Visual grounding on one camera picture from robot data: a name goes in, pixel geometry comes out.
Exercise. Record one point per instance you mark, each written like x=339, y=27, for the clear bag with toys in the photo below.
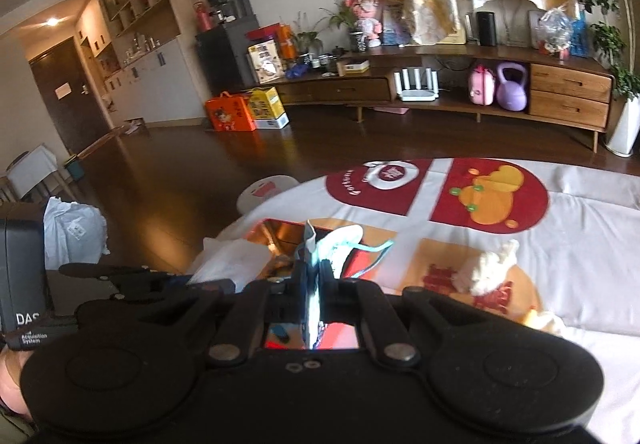
x=554, y=29

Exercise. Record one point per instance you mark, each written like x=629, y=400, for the pink toy case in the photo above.
x=481, y=86

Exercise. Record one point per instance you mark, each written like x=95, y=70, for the red thermos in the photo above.
x=202, y=18

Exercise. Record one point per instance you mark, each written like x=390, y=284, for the red metal tin box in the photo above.
x=272, y=234

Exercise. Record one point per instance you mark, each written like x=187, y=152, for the round white stool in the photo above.
x=265, y=191

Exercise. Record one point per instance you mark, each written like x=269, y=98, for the potted plant in dark pot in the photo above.
x=356, y=40

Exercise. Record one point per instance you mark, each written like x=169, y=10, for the wooden TV cabinet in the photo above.
x=570, y=96

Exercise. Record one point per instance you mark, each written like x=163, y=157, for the pale yellow soft cloth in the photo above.
x=545, y=322

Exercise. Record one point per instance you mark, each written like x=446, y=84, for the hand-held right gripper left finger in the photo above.
x=299, y=296

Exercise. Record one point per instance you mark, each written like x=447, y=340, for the green trash bin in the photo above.
x=74, y=170

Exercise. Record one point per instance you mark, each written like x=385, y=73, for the chair with white cover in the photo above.
x=35, y=169

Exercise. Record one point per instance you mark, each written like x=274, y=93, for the translucent plastic bag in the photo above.
x=230, y=259

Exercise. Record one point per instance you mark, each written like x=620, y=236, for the white cotton gloves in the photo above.
x=485, y=271

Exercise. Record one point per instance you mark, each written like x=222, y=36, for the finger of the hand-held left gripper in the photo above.
x=115, y=270
x=145, y=291

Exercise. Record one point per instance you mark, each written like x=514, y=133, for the black speaker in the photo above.
x=486, y=29

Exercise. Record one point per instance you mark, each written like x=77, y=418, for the white crumpled plastic bag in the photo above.
x=75, y=229

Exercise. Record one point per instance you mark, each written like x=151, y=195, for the grey shell-shaped board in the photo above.
x=512, y=19

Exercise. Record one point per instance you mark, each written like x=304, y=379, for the black water dispenser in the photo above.
x=232, y=1

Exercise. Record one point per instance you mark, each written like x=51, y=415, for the orange and red box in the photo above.
x=280, y=39

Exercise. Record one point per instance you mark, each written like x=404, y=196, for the orange gift box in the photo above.
x=230, y=114

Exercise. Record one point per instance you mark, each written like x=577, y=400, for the pink flat scale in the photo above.
x=391, y=110

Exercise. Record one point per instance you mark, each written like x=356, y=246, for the small white box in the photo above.
x=354, y=68

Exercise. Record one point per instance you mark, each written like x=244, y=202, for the potted tree in white pot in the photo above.
x=625, y=124

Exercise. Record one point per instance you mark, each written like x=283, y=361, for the clear plastic bag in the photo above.
x=340, y=244

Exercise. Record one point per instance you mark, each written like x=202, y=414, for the small leafy potted plant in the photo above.
x=306, y=41

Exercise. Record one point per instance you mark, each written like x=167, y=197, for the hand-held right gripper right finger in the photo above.
x=326, y=296

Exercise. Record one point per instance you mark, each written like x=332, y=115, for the picture frame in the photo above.
x=396, y=24

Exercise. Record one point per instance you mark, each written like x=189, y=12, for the dark wooden door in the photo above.
x=65, y=94

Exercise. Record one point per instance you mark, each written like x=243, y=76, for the purple kettlebell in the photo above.
x=512, y=94

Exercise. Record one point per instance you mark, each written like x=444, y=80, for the yellow gift box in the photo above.
x=267, y=106

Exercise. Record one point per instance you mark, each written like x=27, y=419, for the black mini fridge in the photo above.
x=220, y=59

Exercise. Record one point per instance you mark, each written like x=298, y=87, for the wall shelf cabinet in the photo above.
x=150, y=59

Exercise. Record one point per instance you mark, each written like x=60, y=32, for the pink plush doll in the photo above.
x=369, y=19

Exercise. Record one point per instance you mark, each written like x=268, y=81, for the white router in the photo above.
x=417, y=84

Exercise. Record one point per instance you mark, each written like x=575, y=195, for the white and yellow snack box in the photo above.
x=266, y=63

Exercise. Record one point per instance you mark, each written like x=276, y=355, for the person's left hand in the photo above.
x=10, y=384

